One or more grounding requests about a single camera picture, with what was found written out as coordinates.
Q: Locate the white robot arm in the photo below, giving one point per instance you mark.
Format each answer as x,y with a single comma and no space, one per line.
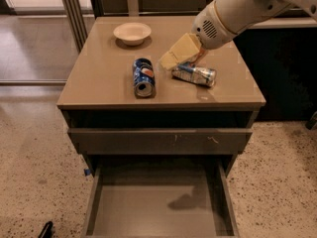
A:
250,12

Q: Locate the orange soda can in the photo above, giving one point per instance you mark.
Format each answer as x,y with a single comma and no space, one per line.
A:
201,55

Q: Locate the grey drawer cabinet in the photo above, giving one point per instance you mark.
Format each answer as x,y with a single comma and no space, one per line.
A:
99,92

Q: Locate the white ceramic bowl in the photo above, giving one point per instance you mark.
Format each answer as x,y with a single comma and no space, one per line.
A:
132,34

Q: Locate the grey top drawer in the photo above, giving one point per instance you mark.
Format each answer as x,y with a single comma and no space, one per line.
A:
203,141

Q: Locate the blue pepsi can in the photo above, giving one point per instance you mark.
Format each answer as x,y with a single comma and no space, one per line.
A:
144,78

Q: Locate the silver blue energy can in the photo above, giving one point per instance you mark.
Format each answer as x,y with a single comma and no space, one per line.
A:
195,74

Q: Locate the open grey middle drawer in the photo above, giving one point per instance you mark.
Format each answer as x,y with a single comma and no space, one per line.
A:
160,197

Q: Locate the metal frame post left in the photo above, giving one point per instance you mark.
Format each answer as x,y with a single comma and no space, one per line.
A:
76,22

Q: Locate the black object at floor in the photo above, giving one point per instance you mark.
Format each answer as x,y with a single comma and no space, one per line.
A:
47,231

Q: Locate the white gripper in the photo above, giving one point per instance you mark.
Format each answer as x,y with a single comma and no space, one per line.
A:
208,30

